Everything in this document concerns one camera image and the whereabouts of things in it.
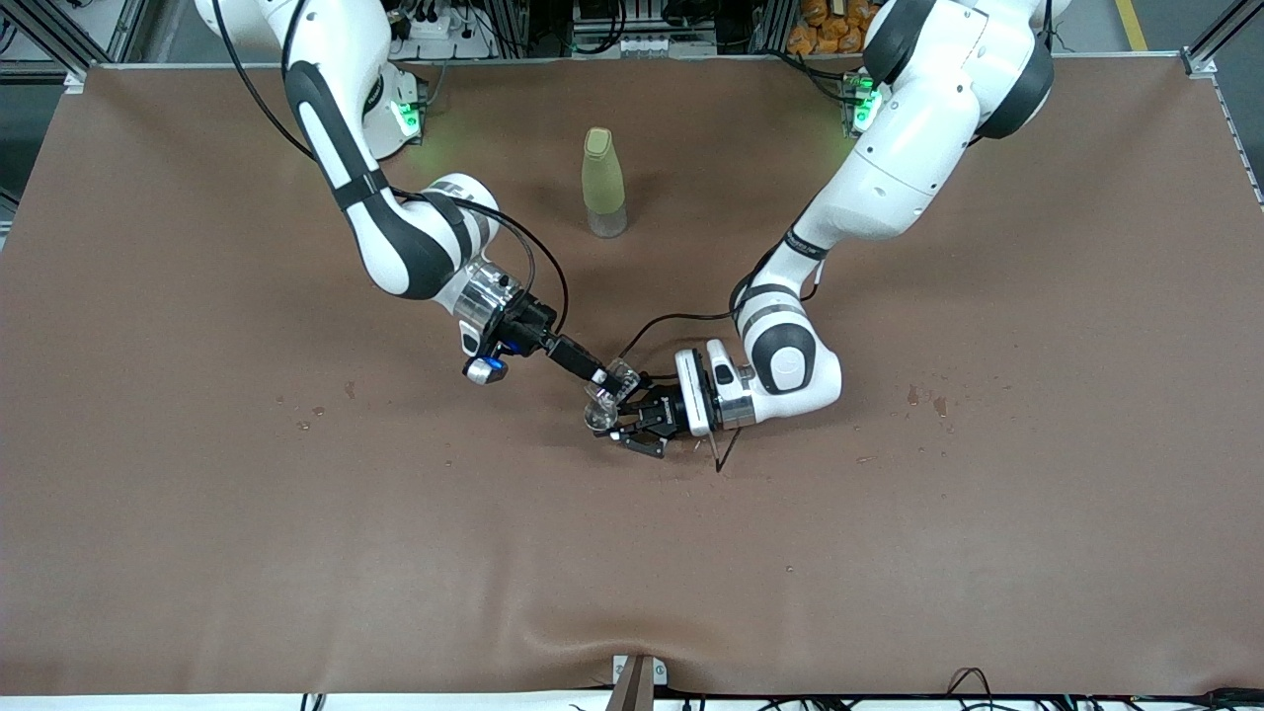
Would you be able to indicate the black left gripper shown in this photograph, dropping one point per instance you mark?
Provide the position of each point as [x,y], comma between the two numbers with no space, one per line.
[664,412]

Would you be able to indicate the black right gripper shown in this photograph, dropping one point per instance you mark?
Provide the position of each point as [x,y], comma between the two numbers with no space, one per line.
[528,323]

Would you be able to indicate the small clear glass cup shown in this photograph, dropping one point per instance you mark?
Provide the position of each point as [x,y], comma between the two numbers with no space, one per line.
[620,380]

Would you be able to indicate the silver metal jigger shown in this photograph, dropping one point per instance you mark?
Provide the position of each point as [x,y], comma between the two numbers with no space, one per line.
[600,419]

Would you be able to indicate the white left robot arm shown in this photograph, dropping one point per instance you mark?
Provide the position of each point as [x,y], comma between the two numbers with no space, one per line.
[928,128]

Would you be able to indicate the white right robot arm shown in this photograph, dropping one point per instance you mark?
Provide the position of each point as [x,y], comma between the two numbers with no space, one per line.
[341,35]

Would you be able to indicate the brown table mat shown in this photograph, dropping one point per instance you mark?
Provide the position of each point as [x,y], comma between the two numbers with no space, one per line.
[632,553]

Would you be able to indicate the yellow-green capped bottle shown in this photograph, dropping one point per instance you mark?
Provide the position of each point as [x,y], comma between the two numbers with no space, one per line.
[603,178]

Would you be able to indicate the metal table edge clamp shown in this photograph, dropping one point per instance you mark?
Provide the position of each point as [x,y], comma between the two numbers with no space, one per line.
[640,676]

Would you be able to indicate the small white socket strip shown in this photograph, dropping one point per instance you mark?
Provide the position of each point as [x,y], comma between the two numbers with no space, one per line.
[650,45]

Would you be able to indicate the black equipment box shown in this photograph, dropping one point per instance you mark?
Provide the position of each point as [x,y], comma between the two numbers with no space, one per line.
[642,15]

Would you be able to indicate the white power strip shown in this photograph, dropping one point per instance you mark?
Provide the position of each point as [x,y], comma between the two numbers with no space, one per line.
[434,27]

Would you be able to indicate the orange packets pile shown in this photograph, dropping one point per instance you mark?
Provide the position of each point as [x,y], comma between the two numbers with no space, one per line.
[829,30]

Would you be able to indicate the aluminium frame post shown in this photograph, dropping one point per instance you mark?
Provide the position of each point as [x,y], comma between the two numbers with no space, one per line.
[1220,35]
[49,35]

